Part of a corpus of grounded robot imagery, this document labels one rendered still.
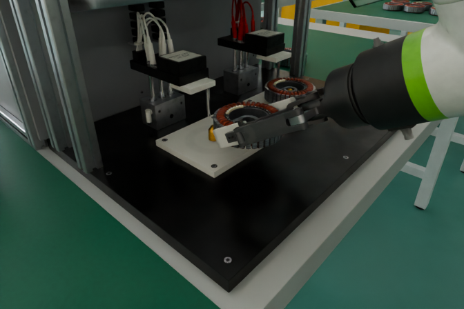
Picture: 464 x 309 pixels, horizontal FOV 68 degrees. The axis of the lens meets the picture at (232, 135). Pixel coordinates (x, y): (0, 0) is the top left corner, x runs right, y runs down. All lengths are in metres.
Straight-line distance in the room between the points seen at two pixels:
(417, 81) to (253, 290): 0.28
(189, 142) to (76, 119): 0.19
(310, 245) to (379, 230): 1.22
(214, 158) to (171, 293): 0.24
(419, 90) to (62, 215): 0.48
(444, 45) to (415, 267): 1.30
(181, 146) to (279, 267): 0.27
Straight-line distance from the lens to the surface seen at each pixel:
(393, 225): 1.74
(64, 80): 0.54
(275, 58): 0.76
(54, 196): 0.61
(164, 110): 0.69
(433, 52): 0.36
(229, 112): 0.56
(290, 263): 0.46
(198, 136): 0.64
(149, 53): 0.65
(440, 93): 0.36
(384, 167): 0.67
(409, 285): 1.52
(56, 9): 0.53
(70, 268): 0.49
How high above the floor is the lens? 1.09
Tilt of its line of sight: 29 degrees down
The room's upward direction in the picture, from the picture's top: straight up
